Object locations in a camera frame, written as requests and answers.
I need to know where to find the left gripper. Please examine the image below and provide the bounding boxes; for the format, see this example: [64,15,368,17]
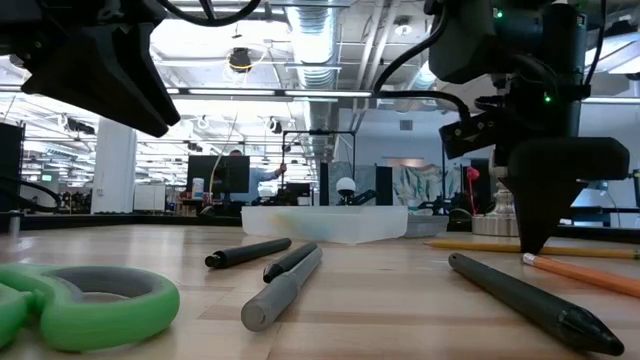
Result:
[0,0,182,138]

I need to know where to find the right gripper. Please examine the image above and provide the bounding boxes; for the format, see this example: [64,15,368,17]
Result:
[439,112,631,254]

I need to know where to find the yellow pencil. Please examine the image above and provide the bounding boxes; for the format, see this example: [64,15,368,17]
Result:
[424,239,640,260]

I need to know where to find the orange pencil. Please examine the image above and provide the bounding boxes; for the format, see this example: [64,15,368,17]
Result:
[522,252,640,299]

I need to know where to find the black pen white scale print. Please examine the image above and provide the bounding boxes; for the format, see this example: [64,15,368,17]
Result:
[448,252,626,357]

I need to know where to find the clear plastic supply box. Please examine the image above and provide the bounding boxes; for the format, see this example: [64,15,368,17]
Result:
[241,205,409,246]

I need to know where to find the green handled scissors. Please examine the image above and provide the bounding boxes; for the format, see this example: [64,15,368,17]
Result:
[0,263,181,353]

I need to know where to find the grey pen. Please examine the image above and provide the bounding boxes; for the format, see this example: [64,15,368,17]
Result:
[240,247,324,333]

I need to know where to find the black hanging ceiling device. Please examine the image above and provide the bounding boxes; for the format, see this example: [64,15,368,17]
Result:
[228,47,253,72]

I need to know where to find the pale draped cover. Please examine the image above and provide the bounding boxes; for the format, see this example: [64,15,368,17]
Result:
[394,164,464,209]

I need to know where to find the long ceiling light strip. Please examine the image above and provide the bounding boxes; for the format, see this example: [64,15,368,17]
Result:
[167,88,374,99]

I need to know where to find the white cabinet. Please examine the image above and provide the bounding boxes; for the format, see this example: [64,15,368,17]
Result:
[133,183,167,212]

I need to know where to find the black computer monitor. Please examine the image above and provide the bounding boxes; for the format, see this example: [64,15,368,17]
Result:
[187,155,251,202]

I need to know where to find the person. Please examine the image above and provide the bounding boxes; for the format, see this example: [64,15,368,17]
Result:
[227,148,289,204]

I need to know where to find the white globe lamp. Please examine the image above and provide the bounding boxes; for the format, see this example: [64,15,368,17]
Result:
[335,176,357,197]

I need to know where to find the black camera cable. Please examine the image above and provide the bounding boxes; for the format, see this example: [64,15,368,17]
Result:
[157,0,262,28]
[372,4,474,124]

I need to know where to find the black background frame stand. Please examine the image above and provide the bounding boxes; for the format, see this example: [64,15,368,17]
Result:
[281,129,357,201]

